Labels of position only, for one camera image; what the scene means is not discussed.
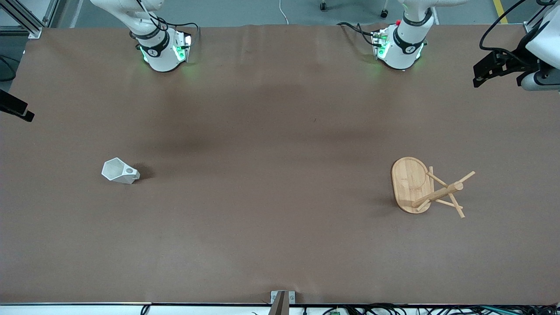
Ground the arm base black cable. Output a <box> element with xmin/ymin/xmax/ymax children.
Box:
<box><xmin>155</xmin><ymin>17</ymin><xmax>200</xmax><ymax>44</ymax></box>
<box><xmin>337</xmin><ymin>22</ymin><xmax>379</xmax><ymax>47</ymax></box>

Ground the white faceted cup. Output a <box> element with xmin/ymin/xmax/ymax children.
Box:
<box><xmin>101</xmin><ymin>157</ymin><xmax>141</xmax><ymax>185</ymax></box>

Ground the brown table cover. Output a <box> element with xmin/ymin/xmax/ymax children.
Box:
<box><xmin>0</xmin><ymin>24</ymin><xmax>560</xmax><ymax>305</ymax></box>

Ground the wooden cup rack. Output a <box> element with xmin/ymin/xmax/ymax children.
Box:
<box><xmin>391</xmin><ymin>157</ymin><xmax>476</xmax><ymax>219</ymax></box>

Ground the grey metal bracket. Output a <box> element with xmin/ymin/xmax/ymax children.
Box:
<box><xmin>270</xmin><ymin>290</ymin><xmax>296</xmax><ymax>305</ymax></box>

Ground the left arm base black cable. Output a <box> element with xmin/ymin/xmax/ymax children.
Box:
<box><xmin>337</xmin><ymin>22</ymin><xmax>379</xmax><ymax>47</ymax></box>

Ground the right arm base black cable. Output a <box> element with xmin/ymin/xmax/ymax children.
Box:
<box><xmin>155</xmin><ymin>17</ymin><xmax>200</xmax><ymax>44</ymax></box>

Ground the dark metal post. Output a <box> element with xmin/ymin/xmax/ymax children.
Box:
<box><xmin>268</xmin><ymin>292</ymin><xmax>290</xmax><ymax>315</ymax></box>

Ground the left arm wrist black cable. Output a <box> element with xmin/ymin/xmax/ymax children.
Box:
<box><xmin>479</xmin><ymin>0</ymin><xmax>528</xmax><ymax>55</ymax></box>

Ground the black floor cable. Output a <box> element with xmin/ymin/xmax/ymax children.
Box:
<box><xmin>0</xmin><ymin>55</ymin><xmax>18</xmax><ymax>83</ymax></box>

